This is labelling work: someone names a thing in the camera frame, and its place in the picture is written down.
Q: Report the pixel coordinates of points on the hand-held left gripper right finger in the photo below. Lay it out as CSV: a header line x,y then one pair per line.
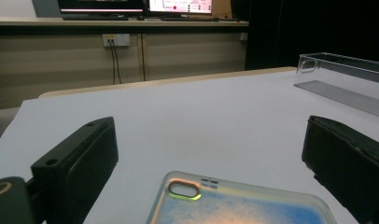
x,y
349,155

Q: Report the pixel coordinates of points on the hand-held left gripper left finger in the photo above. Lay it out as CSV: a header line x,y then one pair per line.
x,y
75,161

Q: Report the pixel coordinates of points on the clear acrylic box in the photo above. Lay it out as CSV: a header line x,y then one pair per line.
x,y
343,93

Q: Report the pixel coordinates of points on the translucent phone case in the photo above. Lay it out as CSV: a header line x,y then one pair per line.
x,y
240,205

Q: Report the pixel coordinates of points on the long beige desk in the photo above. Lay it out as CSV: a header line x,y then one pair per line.
x,y
69,62

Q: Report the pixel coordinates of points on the black curtain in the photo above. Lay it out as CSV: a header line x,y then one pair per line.
x,y
318,28

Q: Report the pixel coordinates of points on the white table sheet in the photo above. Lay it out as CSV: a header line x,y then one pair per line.
x,y
203,124

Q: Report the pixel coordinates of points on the black keyboard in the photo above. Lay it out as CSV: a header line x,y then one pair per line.
x,y
190,19
94,17

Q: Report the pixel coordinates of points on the black computer mouse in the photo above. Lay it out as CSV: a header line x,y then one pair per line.
x,y
141,18

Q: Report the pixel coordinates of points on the black wide monitor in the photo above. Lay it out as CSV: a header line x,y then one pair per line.
x,y
100,5

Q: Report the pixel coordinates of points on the monitor with white screen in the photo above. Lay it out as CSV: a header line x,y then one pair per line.
x,y
181,5

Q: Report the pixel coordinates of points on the brown cardboard box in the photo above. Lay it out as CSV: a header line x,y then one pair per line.
x,y
221,8

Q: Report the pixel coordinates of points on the white wall socket panel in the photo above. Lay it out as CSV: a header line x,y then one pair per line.
x,y
119,39

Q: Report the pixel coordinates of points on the small white wall socket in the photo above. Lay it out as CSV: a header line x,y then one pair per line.
x,y
243,36

